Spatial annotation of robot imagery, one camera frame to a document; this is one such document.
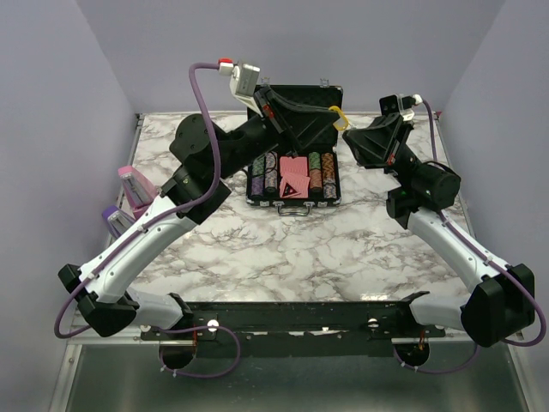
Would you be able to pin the pink playing card deck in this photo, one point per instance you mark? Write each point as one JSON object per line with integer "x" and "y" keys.
{"x": 294, "y": 165}

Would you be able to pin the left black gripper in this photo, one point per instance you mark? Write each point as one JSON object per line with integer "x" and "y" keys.
{"x": 304, "y": 127}

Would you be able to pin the purple poker chip stack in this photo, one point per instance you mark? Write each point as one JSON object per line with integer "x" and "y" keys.
{"x": 257, "y": 186}

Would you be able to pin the yellow key tag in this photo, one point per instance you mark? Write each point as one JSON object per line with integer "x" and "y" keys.
{"x": 342, "y": 123}

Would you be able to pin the grey poker chip stack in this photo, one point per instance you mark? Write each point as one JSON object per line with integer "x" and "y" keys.
{"x": 271, "y": 174}

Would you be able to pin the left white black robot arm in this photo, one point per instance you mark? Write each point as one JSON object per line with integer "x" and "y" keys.
{"x": 101, "y": 287}

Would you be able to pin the pink metronome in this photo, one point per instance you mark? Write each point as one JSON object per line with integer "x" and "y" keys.
{"x": 139, "y": 191}

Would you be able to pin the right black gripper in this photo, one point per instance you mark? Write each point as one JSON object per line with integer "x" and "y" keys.
{"x": 374, "y": 145}

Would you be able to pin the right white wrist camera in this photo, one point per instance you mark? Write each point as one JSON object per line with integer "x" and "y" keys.
{"x": 400, "y": 104}

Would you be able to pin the black poker chip case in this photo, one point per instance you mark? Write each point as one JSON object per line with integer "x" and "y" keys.
{"x": 295, "y": 183}

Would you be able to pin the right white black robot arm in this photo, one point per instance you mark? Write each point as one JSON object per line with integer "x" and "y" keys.
{"x": 500, "y": 299}

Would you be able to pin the purple metronome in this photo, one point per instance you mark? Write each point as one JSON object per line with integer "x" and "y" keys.
{"x": 117, "y": 221}

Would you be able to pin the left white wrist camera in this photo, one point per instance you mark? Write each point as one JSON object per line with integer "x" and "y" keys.
{"x": 242, "y": 84}

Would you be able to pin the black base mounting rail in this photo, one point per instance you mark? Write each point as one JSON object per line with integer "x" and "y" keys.
{"x": 293, "y": 329}

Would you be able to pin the black triangle dealer button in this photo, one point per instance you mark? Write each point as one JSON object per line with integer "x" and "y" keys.
{"x": 288, "y": 191}

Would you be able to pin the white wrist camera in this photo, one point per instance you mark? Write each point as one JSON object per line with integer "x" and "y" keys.
{"x": 242, "y": 84}
{"x": 400, "y": 104}

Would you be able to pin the orange poker chip stack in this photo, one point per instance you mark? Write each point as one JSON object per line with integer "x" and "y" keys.
{"x": 328, "y": 167}

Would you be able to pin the green poker chip stack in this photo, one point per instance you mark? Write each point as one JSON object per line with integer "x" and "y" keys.
{"x": 258, "y": 167}

